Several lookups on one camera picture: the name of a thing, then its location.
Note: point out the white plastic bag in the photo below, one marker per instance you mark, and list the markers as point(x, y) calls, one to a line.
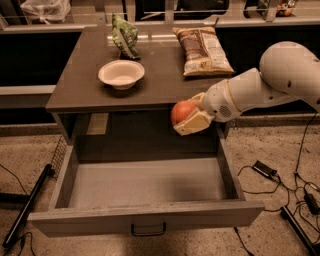
point(46, 11)

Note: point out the open grey drawer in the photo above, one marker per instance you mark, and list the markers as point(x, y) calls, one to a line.
point(108, 197)

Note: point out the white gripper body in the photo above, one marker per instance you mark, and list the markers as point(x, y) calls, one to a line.
point(217, 99)

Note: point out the black power adapter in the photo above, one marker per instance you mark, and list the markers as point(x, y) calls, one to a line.
point(264, 170)
point(312, 204)

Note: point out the black bar left floor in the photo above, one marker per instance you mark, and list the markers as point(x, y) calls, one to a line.
point(26, 207)

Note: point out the black bar right floor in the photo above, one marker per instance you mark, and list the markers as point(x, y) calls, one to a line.
point(313, 249)

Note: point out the brown chip bag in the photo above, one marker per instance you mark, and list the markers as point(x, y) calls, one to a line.
point(203, 52)

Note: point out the white paper bowl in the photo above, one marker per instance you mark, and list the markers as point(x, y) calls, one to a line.
point(121, 74)

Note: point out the black drawer handle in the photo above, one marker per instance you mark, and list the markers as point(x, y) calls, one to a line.
point(147, 231)

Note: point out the black bar floor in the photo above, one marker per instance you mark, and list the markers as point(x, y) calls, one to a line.
point(26, 207)
point(313, 249)

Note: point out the red apple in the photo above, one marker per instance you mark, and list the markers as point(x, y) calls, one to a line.
point(181, 111)

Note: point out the green chip bag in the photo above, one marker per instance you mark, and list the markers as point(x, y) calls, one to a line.
point(125, 37)

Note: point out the grey cabinet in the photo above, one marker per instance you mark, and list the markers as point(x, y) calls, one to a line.
point(108, 125)

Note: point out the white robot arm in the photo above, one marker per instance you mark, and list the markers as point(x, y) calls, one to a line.
point(287, 72)

